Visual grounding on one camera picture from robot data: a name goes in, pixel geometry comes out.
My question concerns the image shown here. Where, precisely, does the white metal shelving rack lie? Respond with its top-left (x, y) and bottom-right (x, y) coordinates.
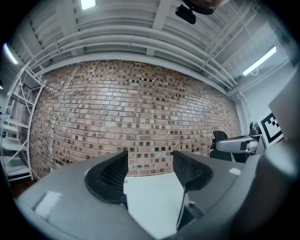
top-left (0, 65), bottom-right (47, 181)

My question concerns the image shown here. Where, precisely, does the white desk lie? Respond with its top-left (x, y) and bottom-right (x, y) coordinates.
top-left (123, 172), bottom-right (186, 236)

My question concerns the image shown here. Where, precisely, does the long ceiling light tube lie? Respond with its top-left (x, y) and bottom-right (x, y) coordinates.
top-left (242, 46), bottom-right (278, 76)

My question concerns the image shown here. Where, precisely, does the black mesh office chair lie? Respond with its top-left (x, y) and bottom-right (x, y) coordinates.
top-left (209, 130), bottom-right (233, 163)

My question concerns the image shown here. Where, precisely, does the ceiling light strip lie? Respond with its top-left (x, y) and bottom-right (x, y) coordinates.
top-left (3, 43), bottom-right (18, 65)

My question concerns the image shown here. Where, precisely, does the ceiling light panel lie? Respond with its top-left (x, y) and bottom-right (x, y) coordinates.
top-left (81, 0), bottom-right (97, 11)

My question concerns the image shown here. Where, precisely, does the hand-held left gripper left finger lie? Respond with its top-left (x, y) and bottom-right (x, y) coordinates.
top-left (14, 150), bottom-right (151, 240)

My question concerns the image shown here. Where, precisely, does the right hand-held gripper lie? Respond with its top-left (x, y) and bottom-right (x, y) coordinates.
top-left (215, 112), bottom-right (283, 154)

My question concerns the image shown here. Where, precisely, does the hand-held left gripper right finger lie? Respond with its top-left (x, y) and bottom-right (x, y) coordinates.
top-left (173, 150), bottom-right (247, 232)

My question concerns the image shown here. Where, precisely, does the black head-worn camera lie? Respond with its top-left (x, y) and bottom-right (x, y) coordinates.
top-left (175, 0), bottom-right (217, 25)

